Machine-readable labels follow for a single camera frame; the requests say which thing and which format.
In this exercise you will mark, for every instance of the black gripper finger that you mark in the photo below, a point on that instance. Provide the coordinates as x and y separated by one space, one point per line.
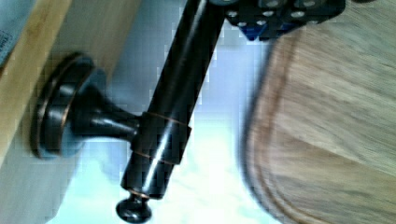
270 19

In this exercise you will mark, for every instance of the wooden drawer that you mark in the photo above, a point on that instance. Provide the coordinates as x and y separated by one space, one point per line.
32 190

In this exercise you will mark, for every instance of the snack packet in drawer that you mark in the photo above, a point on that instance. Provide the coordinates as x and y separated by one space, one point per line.
13 16

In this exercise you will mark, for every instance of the wooden cutting board tray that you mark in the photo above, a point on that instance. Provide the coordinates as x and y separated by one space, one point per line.
321 143

